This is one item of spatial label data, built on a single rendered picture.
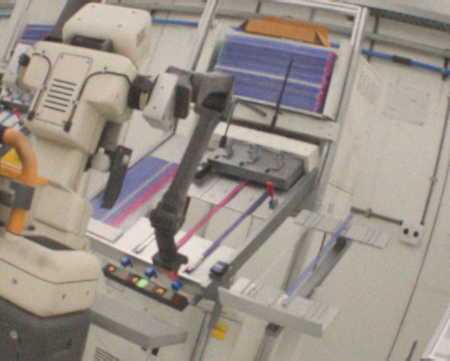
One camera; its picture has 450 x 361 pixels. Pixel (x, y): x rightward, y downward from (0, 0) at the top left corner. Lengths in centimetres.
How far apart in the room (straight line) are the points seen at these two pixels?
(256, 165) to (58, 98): 112
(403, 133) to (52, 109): 278
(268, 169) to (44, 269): 143
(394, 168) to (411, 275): 66
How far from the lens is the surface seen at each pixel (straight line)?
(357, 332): 393
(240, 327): 238
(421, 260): 383
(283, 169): 245
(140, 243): 231
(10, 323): 120
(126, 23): 161
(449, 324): 190
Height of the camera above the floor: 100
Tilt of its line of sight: 1 degrees up
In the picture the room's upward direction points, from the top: 17 degrees clockwise
